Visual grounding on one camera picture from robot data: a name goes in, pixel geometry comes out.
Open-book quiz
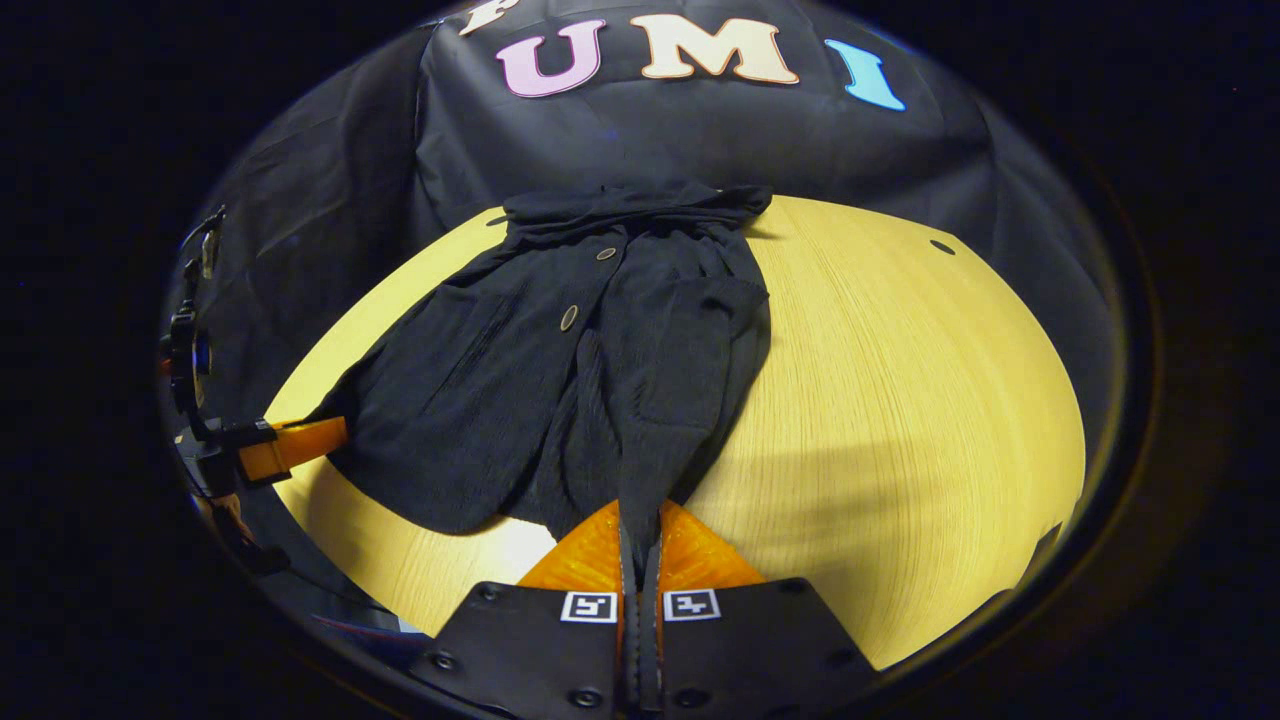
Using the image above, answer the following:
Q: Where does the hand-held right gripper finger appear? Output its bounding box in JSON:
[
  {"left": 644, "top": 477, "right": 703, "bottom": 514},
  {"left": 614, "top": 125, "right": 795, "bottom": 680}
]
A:
[
  {"left": 410, "top": 500, "right": 638, "bottom": 716},
  {"left": 640, "top": 500, "right": 881, "bottom": 716}
]

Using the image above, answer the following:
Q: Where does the black button shirt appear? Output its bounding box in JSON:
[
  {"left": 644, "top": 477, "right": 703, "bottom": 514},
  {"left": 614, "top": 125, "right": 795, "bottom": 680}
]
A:
[{"left": 305, "top": 183, "right": 774, "bottom": 561}]

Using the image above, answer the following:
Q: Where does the black backdrop cloth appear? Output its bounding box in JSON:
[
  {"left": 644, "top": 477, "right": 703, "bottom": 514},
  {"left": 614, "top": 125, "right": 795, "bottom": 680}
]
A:
[{"left": 190, "top": 0, "right": 1116, "bottom": 421}]

